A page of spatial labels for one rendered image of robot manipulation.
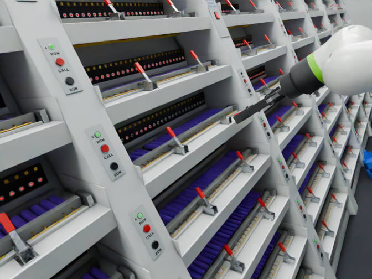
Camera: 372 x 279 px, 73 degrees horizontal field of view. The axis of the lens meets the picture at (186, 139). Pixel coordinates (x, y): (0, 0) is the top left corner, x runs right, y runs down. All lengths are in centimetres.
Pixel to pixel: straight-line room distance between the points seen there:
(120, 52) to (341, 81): 70
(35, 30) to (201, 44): 67
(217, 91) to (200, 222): 58
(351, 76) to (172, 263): 56
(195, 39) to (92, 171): 76
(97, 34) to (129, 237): 48
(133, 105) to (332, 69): 45
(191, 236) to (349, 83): 52
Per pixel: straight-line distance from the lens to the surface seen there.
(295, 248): 123
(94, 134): 57
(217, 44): 108
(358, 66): 60
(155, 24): 84
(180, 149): 72
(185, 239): 72
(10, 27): 62
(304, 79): 75
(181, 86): 79
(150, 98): 69
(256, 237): 98
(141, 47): 104
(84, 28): 69
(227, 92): 109
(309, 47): 239
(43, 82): 58
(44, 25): 64
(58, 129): 55
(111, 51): 95
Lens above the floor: 109
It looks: 6 degrees down
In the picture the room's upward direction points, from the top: 26 degrees counter-clockwise
